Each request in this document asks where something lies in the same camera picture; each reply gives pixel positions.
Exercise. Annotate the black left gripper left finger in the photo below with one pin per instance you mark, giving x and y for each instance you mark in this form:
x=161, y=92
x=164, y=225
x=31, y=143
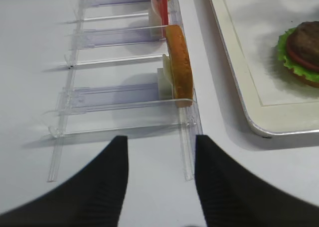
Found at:
x=92, y=198

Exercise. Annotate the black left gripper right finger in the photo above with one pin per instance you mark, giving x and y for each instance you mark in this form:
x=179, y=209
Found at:
x=231, y=196

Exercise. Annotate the brown meat patty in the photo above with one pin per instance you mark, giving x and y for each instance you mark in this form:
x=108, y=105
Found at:
x=305, y=41

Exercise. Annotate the bottom bun under lettuce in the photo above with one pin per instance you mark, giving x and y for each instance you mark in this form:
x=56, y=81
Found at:
x=302, y=79

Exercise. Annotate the green lettuce leaf on tray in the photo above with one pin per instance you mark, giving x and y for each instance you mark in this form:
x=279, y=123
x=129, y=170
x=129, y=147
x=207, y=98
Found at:
x=289, y=63

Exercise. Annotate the red tomato slice on tray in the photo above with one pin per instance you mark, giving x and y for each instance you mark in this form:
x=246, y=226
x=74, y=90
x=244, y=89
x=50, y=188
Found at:
x=296, y=58

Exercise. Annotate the red tomato slice in rack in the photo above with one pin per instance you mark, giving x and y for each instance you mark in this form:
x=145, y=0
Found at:
x=158, y=17

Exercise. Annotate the cream rectangular metal tray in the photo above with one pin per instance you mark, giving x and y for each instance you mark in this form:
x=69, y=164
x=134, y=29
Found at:
x=286, y=119

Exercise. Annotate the clear acrylic rack left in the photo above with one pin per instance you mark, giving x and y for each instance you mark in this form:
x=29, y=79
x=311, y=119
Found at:
x=119, y=82

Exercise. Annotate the brown bun half left rack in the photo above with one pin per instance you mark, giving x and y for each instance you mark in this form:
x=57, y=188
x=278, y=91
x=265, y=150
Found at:
x=181, y=72

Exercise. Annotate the white paper tray liner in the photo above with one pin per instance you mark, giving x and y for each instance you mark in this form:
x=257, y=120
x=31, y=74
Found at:
x=258, y=24

